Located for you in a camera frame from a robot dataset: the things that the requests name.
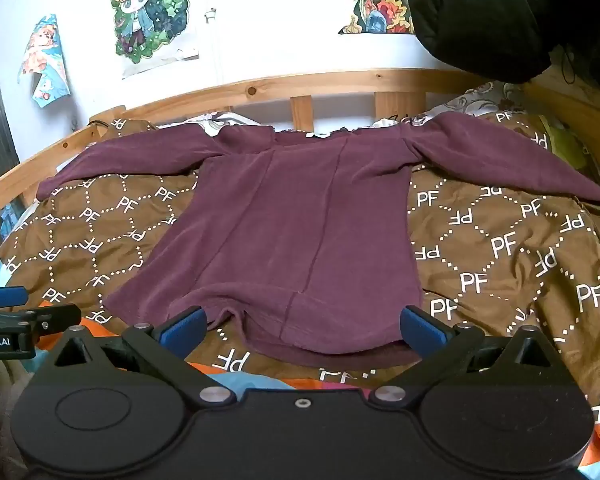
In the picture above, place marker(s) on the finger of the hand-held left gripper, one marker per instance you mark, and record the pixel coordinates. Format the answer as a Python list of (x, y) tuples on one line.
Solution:
[(55, 317), (2, 296)]

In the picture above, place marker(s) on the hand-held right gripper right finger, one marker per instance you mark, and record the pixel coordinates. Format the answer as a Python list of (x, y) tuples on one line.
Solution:
[(422, 330)]

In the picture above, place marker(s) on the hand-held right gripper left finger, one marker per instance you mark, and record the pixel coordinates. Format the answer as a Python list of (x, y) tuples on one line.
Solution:
[(182, 330)]

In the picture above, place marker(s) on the maroon long-sleeved shirt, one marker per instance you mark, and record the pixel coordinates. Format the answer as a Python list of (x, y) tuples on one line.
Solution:
[(300, 220)]

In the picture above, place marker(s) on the orange blue striped bed sheet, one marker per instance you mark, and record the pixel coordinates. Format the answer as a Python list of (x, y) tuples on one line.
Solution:
[(100, 327)]

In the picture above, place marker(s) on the brown printed blanket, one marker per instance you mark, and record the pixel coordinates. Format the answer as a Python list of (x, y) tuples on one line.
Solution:
[(480, 240)]

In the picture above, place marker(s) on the yellow-green cloth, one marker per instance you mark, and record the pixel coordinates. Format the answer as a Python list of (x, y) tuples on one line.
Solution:
[(565, 147)]

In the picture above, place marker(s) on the white grey patterned pillow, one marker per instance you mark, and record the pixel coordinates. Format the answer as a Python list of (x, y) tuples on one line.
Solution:
[(480, 97)]

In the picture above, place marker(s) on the black puffy jacket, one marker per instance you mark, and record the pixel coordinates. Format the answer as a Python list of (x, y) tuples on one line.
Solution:
[(500, 15)]

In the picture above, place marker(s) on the peeling orange blue wall poster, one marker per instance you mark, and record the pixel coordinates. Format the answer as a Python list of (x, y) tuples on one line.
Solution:
[(45, 60)]

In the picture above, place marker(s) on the wooden bed frame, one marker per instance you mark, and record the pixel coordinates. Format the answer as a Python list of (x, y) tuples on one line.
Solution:
[(330, 82)]

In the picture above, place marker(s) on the white wall pipe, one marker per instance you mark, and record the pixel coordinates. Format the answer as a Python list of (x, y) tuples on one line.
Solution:
[(213, 45)]

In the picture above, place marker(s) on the blond cartoon figure wall poster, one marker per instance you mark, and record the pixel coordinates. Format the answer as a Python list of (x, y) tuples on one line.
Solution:
[(145, 15)]

